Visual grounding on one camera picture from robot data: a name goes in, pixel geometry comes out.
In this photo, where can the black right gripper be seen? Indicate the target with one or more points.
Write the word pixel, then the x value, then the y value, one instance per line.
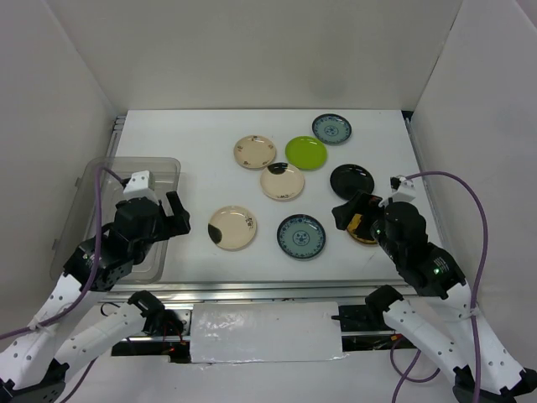
pixel 362 202

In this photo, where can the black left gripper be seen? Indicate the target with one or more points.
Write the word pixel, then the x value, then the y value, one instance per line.
pixel 179 223

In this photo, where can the yellow brown plate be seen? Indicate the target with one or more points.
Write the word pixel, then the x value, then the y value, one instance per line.
pixel 359 232

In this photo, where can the glossy black plate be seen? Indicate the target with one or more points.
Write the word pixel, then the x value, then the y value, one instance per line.
pixel 348 179

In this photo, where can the cream plate black patch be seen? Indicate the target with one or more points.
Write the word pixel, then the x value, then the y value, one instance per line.
pixel 232 227
pixel 282 181

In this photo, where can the blue white plate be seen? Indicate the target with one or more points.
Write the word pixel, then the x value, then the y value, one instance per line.
pixel 331 129
pixel 301 236

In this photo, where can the lime green plate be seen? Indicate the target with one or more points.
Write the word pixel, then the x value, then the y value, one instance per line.
pixel 306 153

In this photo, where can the cream floral plate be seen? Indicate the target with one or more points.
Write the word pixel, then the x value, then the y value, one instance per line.
pixel 254 152

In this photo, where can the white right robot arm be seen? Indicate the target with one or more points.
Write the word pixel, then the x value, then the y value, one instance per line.
pixel 472 358

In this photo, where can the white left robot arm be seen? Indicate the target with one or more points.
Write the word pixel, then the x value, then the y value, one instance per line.
pixel 44 356

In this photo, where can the clear plastic bin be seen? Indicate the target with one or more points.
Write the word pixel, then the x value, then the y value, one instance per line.
pixel 80 224

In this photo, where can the white cover panel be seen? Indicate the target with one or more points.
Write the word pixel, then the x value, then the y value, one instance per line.
pixel 265 332

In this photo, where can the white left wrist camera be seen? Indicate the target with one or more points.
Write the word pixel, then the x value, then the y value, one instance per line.
pixel 140 184

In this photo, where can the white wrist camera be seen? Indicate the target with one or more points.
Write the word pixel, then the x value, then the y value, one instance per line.
pixel 140 184
pixel 402 190

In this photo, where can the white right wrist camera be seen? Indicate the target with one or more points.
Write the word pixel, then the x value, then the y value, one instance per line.
pixel 402 190

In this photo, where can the aluminium front rail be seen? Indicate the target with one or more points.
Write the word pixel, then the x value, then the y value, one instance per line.
pixel 176 293

